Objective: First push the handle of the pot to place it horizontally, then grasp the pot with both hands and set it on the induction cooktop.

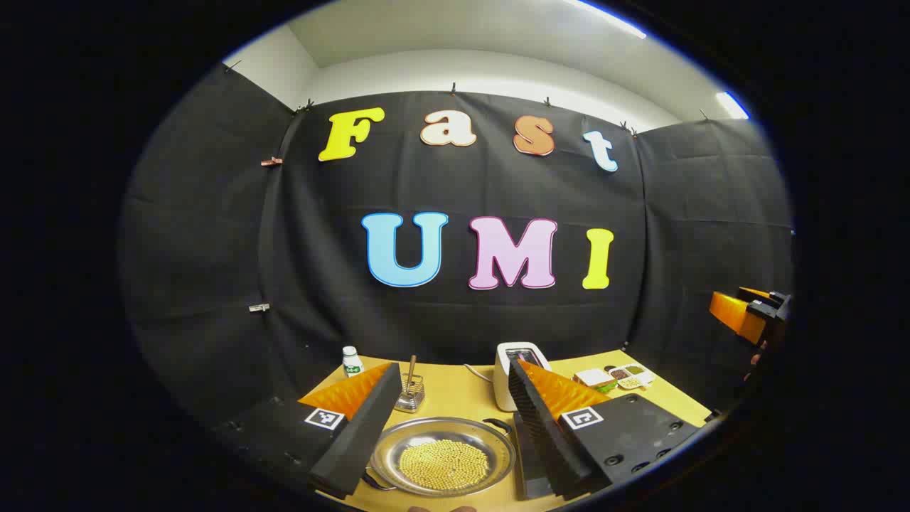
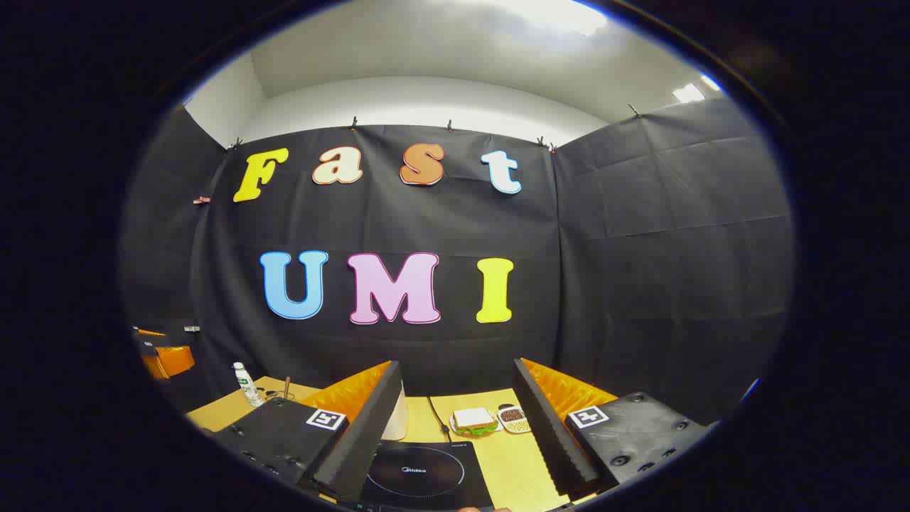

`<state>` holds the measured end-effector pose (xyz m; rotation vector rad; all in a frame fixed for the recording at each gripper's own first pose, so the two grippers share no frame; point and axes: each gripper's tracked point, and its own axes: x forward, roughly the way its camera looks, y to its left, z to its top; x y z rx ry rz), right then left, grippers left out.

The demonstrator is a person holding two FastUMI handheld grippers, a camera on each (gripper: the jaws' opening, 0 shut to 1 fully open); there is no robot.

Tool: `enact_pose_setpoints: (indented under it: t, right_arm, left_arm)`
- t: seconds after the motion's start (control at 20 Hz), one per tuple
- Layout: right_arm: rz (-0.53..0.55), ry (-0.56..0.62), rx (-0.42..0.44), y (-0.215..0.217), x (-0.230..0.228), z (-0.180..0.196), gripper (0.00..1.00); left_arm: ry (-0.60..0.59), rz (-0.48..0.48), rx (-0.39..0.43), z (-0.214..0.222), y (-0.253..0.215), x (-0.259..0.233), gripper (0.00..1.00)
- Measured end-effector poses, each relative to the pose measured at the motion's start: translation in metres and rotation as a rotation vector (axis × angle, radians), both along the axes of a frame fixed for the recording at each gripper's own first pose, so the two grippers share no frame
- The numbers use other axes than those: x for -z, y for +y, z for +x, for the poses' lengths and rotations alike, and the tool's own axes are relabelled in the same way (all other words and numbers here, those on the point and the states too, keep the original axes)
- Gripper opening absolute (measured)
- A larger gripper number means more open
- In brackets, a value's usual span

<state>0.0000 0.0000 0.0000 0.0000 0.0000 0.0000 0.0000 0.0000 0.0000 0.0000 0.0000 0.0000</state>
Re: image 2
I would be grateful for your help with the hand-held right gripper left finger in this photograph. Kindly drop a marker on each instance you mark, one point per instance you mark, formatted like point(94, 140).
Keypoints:
point(362, 441)

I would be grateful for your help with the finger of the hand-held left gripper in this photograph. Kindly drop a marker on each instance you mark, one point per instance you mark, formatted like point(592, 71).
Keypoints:
point(170, 360)

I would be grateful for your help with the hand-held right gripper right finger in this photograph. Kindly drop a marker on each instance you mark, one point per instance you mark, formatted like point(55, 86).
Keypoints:
point(547, 434)

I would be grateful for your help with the black induction cooktop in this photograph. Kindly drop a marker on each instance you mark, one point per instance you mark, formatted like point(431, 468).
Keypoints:
point(426, 473)

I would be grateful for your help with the small dish of beans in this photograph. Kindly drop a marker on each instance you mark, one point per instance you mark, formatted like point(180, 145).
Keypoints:
point(513, 418)

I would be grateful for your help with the white cylindrical container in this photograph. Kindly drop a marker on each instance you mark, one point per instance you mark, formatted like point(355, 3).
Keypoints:
point(397, 421)

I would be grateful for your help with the sandwich on plate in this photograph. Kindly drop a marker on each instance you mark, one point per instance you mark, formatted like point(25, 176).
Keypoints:
point(475, 421)

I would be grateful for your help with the white green-label drink bottle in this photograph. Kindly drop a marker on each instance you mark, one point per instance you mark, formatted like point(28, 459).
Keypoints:
point(248, 385)

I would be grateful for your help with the ceiling light panel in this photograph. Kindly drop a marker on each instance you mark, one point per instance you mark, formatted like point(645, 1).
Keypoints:
point(688, 93)

